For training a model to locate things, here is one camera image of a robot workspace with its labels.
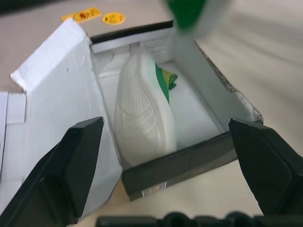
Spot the rectangular yellow sticker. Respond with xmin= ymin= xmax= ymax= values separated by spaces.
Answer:
xmin=61 ymin=7 xmax=101 ymax=23

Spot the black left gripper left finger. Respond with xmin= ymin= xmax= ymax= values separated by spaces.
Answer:
xmin=0 ymin=116 xmax=105 ymax=227

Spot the black shoebox with white interior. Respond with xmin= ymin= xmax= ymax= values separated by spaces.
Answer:
xmin=0 ymin=18 xmax=264 ymax=227

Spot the round yellow sticker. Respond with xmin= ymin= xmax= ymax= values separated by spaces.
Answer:
xmin=102 ymin=12 xmax=125 ymax=25

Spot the white and green sneaker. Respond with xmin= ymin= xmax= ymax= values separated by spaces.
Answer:
xmin=114 ymin=51 xmax=178 ymax=166
xmin=161 ymin=0 xmax=228 ymax=38

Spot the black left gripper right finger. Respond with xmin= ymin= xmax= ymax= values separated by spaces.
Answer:
xmin=227 ymin=117 xmax=303 ymax=216

